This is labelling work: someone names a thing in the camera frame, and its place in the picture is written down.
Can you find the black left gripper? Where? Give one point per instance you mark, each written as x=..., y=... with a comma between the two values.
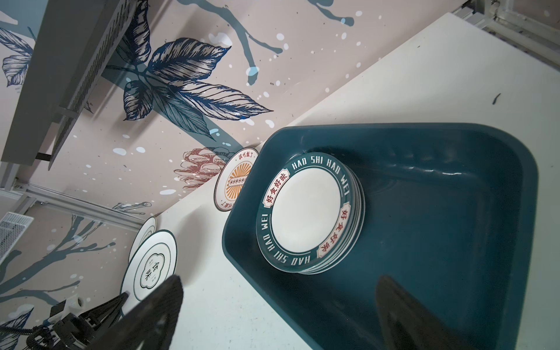
x=76, y=333

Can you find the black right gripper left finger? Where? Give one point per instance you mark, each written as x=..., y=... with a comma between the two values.
x=149, y=325

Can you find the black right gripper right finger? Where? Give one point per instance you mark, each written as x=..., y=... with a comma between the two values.
x=407, y=324

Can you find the white clover plate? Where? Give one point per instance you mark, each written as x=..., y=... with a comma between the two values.
x=146, y=230
x=153, y=262

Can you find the sunburst plate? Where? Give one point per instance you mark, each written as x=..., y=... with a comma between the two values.
x=340, y=249
x=233, y=177

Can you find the dark teal plastic bin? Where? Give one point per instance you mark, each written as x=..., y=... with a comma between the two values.
x=449, y=215

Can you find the small green rim plate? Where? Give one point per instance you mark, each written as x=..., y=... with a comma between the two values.
x=305, y=201

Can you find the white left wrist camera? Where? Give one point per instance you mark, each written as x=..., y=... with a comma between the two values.
x=72, y=305

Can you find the aluminium horizontal frame bar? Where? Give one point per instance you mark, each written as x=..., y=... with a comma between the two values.
x=65, y=203

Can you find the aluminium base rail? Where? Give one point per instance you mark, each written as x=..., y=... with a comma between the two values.
x=531, y=26

